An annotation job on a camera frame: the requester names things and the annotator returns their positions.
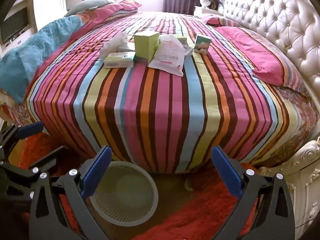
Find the white round bed foot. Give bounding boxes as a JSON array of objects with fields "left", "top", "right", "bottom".
[{"left": 184, "top": 177, "right": 198, "bottom": 192}]

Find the large pink striped pillow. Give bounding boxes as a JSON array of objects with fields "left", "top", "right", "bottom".
[{"left": 215, "top": 26, "right": 307, "bottom": 92}]

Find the white nightstand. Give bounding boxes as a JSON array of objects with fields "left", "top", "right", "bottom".
[{"left": 194, "top": 6, "right": 224, "bottom": 17}]

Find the white wall cabinet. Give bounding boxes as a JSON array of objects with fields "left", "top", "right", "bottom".
[{"left": 0, "top": 0, "right": 68, "bottom": 53}]

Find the green sticky note pad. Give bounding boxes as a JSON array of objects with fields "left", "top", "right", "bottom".
[{"left": 134, "top": 30, "right": 160, "bottom": 63}]

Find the cream tufted headboard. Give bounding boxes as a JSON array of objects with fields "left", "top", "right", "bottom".
[{"left": 221, "top": 0, "right": 320, "bottom": 100}]

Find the pale green small box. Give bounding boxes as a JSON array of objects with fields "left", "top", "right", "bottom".
[{"left": 174, "top": 35, "right": 188, "bottom": 46}]

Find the black television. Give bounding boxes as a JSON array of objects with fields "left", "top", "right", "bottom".
[{"left": 0, "top": 7, "right": 29, "bottom": 44}]

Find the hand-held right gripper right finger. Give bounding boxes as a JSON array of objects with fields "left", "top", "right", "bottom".
[{"left": 211, "top": 145, "right": 295, "bottom": 240}]

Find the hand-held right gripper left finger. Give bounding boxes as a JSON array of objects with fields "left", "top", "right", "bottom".
[{"left": 29, "top": 145, "right": 113, "bottom": 240}]

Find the white mesh waste basket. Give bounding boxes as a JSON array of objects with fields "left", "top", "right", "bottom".
[{"left": 86, "top": 160, "right": 159, "bottom": 224}]

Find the small pink striped pillow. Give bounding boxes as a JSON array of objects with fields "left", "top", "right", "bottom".
[{"left": 201, "top": 15, "right": 240, "bottom": 28}]

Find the red shaggy rug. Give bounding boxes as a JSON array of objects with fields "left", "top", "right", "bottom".
[{"left": 15, "top": 132, "right": 260, "bottom": 240}]

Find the teal picture box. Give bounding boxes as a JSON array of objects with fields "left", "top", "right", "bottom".
[{"left": 193, "top": 34, "right": 210, "bottom": 55}]

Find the blue and pink duvet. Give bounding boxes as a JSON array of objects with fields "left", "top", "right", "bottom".
[{"left": 0, "top": 0, "right": 142, "bottom": 103}]

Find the striped multicolour bedspread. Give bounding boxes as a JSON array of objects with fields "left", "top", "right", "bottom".
[{"left": 25, "top": 11, "right": 288, "bottom": 174}]

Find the grey pillow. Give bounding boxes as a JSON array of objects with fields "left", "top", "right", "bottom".
[{"left": 66, "top": 0, "right": 115, "bottom": 17}]

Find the ornate white bed frame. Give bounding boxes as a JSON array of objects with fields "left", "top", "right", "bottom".
[{"left": 257, "top": 136, "right": 320, "bottom": 240}]

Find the white tissue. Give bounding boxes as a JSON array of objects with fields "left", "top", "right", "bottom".
[{"left": 100, "top": 31, "right": 129, "bottom": 59}]

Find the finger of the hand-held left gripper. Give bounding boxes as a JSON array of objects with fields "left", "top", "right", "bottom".
[
  {"left": 0, "top": 121, "right": 45, "bottom": 153},
  {"left": 0, "top": 146, "right": 66, "bottom": 201}
]

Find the white paper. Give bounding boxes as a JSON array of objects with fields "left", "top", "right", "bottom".
[{"left": 147, "top": 34, "right": 192, "bottom": 77}]

